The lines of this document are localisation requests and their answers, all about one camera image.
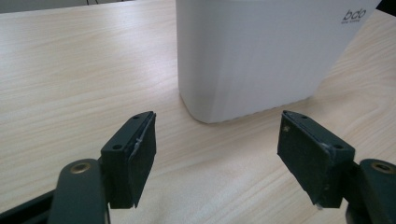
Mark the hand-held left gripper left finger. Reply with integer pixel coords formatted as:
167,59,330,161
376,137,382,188
100,110,158,210

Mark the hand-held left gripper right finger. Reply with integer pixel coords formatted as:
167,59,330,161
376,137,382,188
276,109,356,210

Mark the white plastic container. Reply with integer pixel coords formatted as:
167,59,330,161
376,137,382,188
175,0,383,125

